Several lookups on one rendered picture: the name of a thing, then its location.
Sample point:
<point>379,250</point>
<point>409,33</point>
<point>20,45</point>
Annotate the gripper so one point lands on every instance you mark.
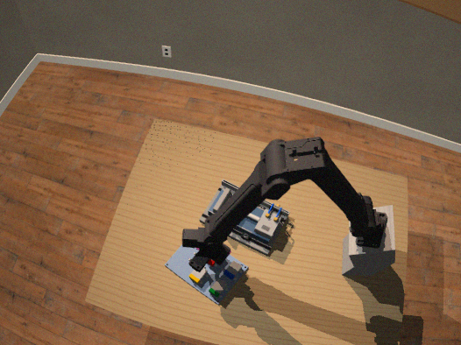
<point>225,252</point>

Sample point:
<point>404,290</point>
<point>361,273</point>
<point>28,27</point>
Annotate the beige block with yellow end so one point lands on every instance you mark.
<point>197,276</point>

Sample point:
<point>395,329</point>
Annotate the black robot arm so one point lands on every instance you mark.
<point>272,177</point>

